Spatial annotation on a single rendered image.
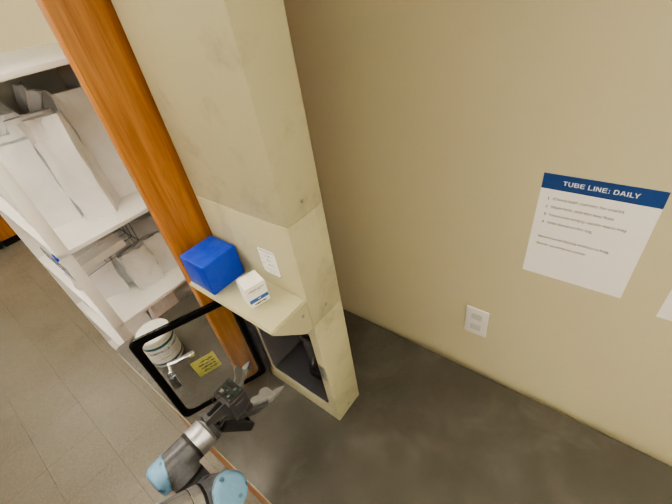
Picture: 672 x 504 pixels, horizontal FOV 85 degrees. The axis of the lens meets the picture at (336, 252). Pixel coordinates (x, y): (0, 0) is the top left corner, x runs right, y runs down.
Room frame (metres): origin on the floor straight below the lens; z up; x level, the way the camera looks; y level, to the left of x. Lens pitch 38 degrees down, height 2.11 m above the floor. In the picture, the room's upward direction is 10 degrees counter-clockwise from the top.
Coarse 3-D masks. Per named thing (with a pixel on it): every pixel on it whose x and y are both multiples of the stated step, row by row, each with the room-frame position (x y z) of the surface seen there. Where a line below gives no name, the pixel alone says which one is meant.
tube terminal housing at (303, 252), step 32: (224, 224) 0.78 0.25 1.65; (256, 224) 0.68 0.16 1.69; (320, 224) 0.68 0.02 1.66; (256, 256) 0.71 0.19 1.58; (288, 256) 0.63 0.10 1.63; (320, 256) 0.66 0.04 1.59; (288, 288) 0.65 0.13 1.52; (320, 288) 0.65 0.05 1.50; (320, 320) 0.63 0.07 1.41; (320, 352) 0.61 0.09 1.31; (288, 384) 0.78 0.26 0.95; (352, 384) 0.67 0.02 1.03
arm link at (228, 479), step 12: (204, 480) 0.35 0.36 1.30; (216, 480) 0.34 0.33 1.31; (228, 480) 0.34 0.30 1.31; (240, 480) 0.34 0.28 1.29; (180, 492) 0.33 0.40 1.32; (192, 492) 0.32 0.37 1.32; (204, 492) 0.32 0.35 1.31; (216, 492) 0.32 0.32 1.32; (228, 492) 0.32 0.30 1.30; (240, 492) 0.32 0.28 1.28
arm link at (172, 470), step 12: (180, 444) 0.45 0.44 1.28; (192, 444) 0.45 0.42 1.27; (168, 456) 0.43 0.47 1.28; (180, 456) 0.42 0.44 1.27; (192, 456) 0.43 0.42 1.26; (156, 468) 0.40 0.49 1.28; (168, 468) 0.40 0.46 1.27; (180, 468) 0.40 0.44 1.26; (192, 468) 0.41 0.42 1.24; (156, 480) 0.38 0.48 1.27; (168, 480) 0.38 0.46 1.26; (180, 480) 0.38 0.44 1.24; (168, 492) 0.37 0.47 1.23
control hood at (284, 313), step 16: (224, 288) 0.70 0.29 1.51; (272, 288) 0.67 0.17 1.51; (224, 304) 0.65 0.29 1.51; (240, 304) 0.64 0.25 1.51; (272, 304) 0.62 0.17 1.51; (288, 304) 0.61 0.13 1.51; (304, 304) 0.60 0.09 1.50; (256, 320) 0.58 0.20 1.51; (272, 320) 0.57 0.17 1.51; (288, 320) 0.57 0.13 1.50; (304, 320) 0.60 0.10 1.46
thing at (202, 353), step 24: (192, 312) 0.77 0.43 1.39; (216, 312) 0.79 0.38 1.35; (168, 336) 0.73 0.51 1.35; (192, 336) 0.75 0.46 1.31; (216, 336) 0.77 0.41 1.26; (240, 336) 0.80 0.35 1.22; (168, 360) 0.71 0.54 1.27; (192, 360) 0.74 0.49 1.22; (216, 360) 0.76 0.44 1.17; (240, 360) 0.79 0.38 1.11; (192, 384) 0.72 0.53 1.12; (216, 384) 0.75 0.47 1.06
